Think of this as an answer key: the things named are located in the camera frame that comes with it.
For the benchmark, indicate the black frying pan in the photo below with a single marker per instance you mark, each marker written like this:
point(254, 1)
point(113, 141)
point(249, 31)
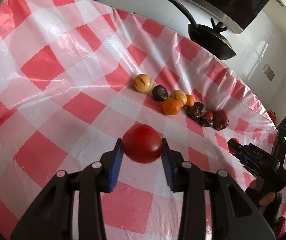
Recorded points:
point(210, 39)

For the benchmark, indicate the white wall socket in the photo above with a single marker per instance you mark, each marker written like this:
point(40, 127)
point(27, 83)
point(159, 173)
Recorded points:
point(268, 72)

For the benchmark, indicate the small orange tangerine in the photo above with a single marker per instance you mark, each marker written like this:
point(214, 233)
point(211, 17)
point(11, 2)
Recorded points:
point(189, 101)

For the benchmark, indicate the dark passion fruit front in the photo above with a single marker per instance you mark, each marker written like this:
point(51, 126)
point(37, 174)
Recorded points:
point(205, 121)

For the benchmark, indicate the large red tomato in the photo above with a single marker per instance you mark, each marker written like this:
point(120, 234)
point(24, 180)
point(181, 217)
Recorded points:
point(142, 144)

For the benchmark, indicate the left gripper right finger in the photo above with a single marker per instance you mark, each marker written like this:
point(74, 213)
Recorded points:
point(212, 200)

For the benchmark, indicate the small red cherry tomato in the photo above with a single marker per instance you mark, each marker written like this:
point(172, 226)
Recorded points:
point(209, 115)

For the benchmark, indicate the red white checkered tablecloth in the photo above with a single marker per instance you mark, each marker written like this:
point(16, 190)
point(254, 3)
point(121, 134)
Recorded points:
point(66, 95)

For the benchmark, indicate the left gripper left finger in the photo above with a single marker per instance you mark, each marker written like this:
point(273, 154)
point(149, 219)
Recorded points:
point(50, 214)

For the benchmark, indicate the dark red wrinkled fruit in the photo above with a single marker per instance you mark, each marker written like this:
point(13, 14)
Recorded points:
point(220, 120)

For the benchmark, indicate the yellow striped round fruit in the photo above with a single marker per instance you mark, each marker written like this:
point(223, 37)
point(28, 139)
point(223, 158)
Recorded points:
point(143, 83)

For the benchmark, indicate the dark purple passion fruit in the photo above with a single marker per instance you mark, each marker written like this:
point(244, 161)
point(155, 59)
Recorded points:
point(159, 93)

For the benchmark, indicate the right hand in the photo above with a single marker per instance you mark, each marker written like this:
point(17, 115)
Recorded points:
point(269, 204)

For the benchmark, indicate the dark mottled passion fruit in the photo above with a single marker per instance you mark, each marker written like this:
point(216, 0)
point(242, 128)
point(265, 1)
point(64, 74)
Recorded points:
point(196, 111)

